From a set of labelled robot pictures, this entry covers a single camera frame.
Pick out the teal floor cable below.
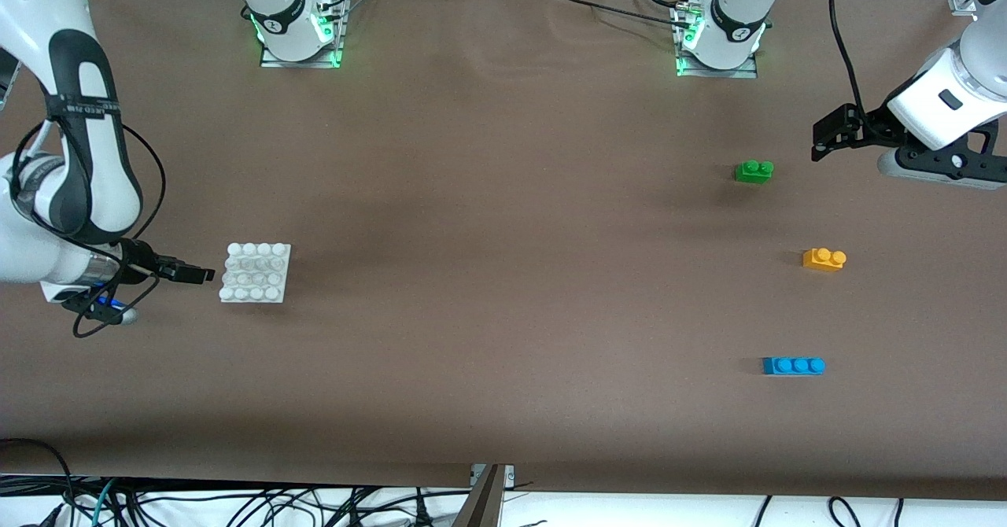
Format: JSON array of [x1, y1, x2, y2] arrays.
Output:
[[88, 476, 119, 527]]

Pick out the tangled black floor cables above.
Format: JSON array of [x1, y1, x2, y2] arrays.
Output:
[[47, 476, 473, 527]]

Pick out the long black table cable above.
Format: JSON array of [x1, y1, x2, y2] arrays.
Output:
[[539, 0, 695, 31]]

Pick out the black looped floor cable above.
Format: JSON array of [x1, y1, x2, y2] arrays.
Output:
[[0, 437, 76, 527]]

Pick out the aluminium table post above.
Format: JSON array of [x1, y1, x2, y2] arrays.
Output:
[[452, 464, 516, 527]]

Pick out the blue three-stud block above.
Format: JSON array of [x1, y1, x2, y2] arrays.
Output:
[[762, 356, 827, 376]]

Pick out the white studded base plate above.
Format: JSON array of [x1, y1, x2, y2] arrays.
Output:
[[219, 242, 293, 304]]

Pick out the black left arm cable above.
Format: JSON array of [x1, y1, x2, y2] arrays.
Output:
[[828, 0, 870, 119]]

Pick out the yellow two-stud block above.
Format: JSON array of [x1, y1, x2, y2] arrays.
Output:
[[802, 247, 848, 273]]

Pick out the brown table cover sheet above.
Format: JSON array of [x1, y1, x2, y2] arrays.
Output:
[[0, 0, 1007, 503]]

